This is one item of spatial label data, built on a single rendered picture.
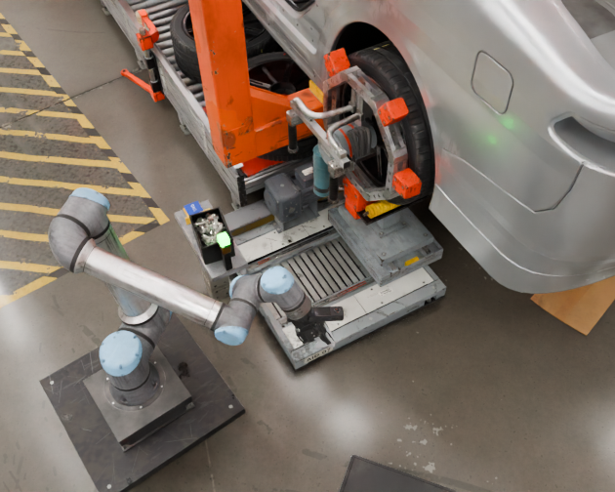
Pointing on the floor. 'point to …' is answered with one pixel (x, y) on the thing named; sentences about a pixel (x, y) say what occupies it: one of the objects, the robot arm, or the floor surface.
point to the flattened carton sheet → (583, 302)
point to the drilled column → (216, 286)
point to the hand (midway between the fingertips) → (334, 343)
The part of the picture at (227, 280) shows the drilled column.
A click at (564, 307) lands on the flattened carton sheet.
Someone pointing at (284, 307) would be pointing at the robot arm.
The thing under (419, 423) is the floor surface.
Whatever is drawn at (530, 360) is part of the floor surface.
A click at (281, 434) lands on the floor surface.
